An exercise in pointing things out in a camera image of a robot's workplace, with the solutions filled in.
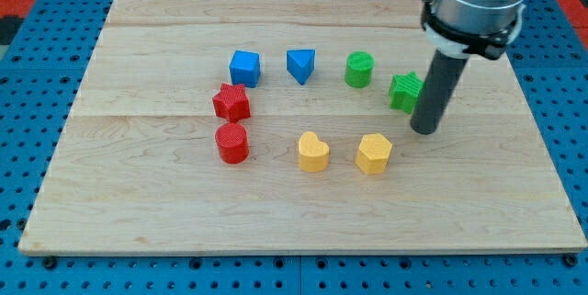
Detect red cylinder block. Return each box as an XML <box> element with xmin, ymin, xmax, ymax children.
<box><xmin>215</xmin><ymin>123</ymin><xmax>249</xmax><ymax>164</ymax></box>

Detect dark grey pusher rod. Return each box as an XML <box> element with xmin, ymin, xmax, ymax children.
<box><xmin>410</xmin><ymin>51</ymin><xmax>468</xmax><ymax>135</ymax></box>

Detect yellow heart block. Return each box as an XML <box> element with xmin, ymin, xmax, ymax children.
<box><xmin>298</xmin><ymin>131</ymin><xmax>330</xmax><ymax>173</ymax></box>

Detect green cylinder block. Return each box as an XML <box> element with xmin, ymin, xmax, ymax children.
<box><xmin>345</xmin><ymin>51</ymin><xmax>375</xmax><ymax>88</ymax></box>

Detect blue cube block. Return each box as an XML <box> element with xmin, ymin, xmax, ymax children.
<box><xmin>229</xmin><ymin>51</ymin><xmax>261</xmax><ymax>88</ymax></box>

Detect light wooden board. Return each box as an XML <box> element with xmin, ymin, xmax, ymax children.
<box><xmin>18</xmin><ymin>0</ymin><xmax>587</xmax><ymax>256</ymax></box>

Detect green star block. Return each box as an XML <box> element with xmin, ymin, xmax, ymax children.
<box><xmin>389</xmin><ymin>72</ymin><xmax>424</xmax><ymax>114</ymax></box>

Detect yellow hexagon block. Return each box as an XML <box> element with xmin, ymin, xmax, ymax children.
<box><xmin>356</xmin><ymin>133</ymin><xmax>393</xmax><ymax>175</ymax></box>

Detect blue triangle block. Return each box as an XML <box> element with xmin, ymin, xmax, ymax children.
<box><xmin>287</xmin><ymin>50</ymin><xmax>316</xmax><ymax>85</ymax></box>

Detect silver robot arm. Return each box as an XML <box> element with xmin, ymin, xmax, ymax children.
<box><xmin>411</xmin><ymin>0</ymin><xmax>525</xmax><ymax>135</ymax></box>

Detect red star block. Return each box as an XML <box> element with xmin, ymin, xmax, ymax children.
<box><xmin>212</xmin><ymin>83</ymin><xmax>251</xmax><ymax>122</ymax></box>

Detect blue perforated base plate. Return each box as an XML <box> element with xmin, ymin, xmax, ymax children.
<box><xmin>1</xmin><ymin>0</ymin><xmax>587</xmax><ymax>294</ymax></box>

